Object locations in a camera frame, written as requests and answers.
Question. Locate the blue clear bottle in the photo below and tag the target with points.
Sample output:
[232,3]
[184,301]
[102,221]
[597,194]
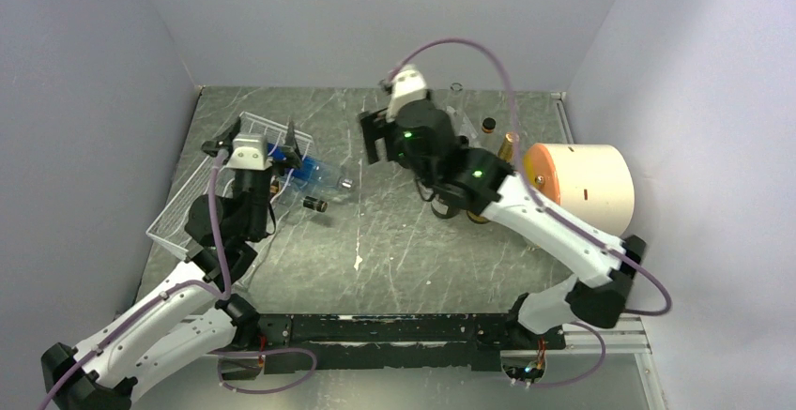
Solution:
[313,172]

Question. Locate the gold foil wine bottle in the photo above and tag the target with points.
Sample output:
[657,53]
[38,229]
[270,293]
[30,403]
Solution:
[505,152]

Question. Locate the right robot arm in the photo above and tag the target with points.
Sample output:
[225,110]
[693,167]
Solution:
[422,137]

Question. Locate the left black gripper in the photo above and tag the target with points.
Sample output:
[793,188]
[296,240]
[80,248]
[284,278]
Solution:
[209,146]

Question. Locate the aluminium frame rail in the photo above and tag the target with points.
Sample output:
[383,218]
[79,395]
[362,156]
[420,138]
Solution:
[597,369]

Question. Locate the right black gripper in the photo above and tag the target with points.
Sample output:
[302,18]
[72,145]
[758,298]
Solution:
[372,132]

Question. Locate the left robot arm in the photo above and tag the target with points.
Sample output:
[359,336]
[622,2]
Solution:
[194,311]

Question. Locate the clear amber liquor bottle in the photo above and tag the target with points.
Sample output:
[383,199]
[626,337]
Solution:
[489,135]

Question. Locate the small dark capped bottle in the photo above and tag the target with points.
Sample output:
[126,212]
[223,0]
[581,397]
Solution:
[315,204]

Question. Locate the silver capped dark bottle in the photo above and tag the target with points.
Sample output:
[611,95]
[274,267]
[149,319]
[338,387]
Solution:
[443,210]

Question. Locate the white wire wine rack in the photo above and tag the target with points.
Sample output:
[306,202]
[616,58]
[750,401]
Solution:
[167,229]

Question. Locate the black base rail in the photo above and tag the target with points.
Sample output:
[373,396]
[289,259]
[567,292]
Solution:
[295,342]

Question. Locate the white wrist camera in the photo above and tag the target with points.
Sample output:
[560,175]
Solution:
[406,86]
[249,153]

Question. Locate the clear glass flask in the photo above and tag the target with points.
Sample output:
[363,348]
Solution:
[456,89]

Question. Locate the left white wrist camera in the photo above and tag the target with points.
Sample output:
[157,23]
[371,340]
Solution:
[249,153]

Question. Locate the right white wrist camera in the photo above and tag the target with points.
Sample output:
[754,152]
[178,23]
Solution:
[406,86]

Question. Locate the white cylinder orange face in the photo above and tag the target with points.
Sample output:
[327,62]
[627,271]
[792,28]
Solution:
[592,181]

